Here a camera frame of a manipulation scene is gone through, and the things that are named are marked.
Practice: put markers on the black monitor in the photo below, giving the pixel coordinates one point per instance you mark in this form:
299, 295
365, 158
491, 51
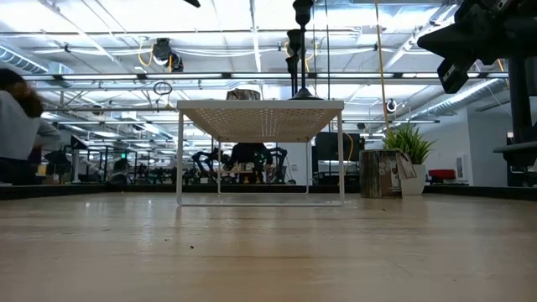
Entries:
335, 147

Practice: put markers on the small round ceiling reel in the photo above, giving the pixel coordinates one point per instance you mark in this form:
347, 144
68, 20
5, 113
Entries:
391, 105

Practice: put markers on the glass jar candle brown label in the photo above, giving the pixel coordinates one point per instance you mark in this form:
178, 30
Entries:
243, 95
377, 174

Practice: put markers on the person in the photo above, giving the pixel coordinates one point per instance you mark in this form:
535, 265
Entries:
21, 126
121, 170

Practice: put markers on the white perforated metal shelf riser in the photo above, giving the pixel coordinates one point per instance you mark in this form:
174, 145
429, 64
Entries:
260, 121

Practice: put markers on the black background robot station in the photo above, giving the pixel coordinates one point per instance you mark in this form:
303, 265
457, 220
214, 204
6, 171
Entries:
251, 153

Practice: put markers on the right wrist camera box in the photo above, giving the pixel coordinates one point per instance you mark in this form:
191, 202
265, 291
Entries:
453, 75

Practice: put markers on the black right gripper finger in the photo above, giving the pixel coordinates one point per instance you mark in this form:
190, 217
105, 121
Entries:
453, 42

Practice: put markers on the red seat cushion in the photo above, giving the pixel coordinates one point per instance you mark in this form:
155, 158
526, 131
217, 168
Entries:
442, 174

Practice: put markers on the green plant in white pot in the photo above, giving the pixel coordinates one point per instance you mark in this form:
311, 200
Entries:
409, 142

